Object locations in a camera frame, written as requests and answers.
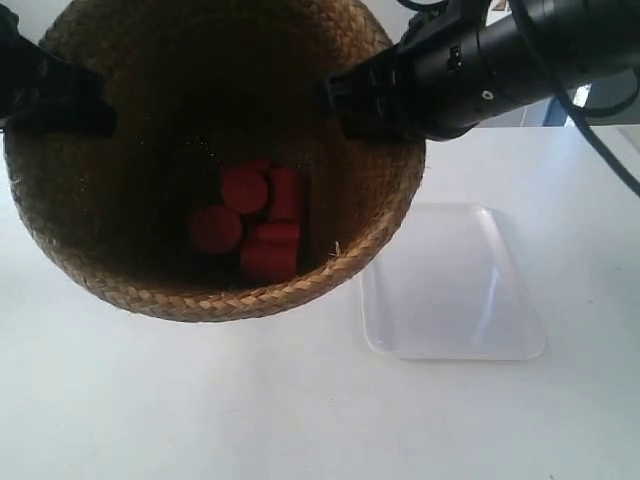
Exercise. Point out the white plastic tray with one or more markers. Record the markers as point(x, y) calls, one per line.
point(446, 287)

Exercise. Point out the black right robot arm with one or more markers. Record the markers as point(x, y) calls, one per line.
point(579, 41)

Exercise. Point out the woven straw basket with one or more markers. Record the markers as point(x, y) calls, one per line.
point(198, 85)

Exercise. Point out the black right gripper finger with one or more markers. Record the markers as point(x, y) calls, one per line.
point(345, 93)
point(354, 130)

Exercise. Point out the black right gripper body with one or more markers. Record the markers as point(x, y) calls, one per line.
point(438, 90)

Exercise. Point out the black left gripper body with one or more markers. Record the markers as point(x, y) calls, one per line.
point(42, 93)

